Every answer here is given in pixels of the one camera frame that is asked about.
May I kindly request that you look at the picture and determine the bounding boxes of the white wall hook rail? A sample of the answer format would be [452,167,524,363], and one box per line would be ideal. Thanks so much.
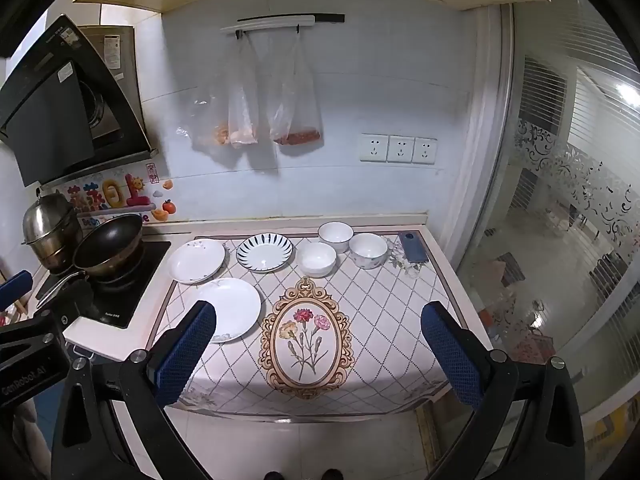
[220,12,346,38]

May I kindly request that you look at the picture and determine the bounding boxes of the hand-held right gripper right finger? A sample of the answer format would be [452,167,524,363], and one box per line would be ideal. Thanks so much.
[420,301,586,480]

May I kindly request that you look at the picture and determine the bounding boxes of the plastic bag with red contents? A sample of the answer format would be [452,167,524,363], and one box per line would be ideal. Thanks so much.
[266,32,323,147]

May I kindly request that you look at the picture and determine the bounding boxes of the white plate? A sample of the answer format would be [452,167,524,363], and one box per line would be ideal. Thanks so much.
[167,238,227,284]
[192,277,263,344]

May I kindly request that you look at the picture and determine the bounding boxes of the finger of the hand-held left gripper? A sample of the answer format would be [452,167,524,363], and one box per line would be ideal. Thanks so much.
[0,270,34,312]
[0,279,97,357]

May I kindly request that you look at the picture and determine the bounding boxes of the plastic bag with orange contents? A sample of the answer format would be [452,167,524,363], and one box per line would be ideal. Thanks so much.
[227,35,261,148]

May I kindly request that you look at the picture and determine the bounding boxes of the black range hood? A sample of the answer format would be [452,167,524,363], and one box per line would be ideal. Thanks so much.
[0,14,158,188]

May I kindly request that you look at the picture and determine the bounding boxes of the crumpled clear plastic bag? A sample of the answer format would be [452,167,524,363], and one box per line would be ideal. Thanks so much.
[175,55,236,152]

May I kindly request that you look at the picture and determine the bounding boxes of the frosted glass sliding door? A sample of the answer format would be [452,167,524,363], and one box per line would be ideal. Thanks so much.
[460,0,640,411]

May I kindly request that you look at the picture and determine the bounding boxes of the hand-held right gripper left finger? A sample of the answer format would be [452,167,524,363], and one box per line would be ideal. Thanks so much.
[52,300,217,480]

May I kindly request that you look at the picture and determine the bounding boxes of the white bowl with dark rim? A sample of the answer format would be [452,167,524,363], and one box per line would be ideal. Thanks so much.
[318,221,355,254]

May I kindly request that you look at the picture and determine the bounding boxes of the colourful wall stickers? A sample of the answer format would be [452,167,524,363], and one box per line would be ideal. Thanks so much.
[52,162,176,228]

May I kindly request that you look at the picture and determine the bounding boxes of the floral printed table mat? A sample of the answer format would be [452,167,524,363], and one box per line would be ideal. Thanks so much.
[160,232,453,417]

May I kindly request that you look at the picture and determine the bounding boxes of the blue striped plate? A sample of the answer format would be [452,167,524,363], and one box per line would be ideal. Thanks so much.
[236,232,295,273]

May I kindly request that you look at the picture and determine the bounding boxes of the stainless steel pot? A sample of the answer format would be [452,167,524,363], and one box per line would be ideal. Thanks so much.
[21,187,83,271]

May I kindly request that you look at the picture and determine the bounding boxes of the black wok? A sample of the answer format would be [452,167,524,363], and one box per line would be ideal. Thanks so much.
[35,213,146,308]

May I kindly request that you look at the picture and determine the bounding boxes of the blue smartphone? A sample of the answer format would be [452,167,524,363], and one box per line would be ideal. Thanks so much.
[397,231,430,264]

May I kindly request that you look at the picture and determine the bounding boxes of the plain white bowl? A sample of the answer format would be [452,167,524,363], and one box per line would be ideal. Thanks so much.
[296,242,337,278]

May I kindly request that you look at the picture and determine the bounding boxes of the black induction cooktop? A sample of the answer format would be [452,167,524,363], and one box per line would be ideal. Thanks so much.
[35,240,172,330]

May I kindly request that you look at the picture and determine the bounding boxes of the white bowl with floral print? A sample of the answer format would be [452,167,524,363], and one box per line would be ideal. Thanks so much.
[348,233,389,269]

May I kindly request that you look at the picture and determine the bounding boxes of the white wall socket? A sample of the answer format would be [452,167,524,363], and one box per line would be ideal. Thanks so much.
[413,137,438,164]
[361,133,389,163]
[388,135,414,163]

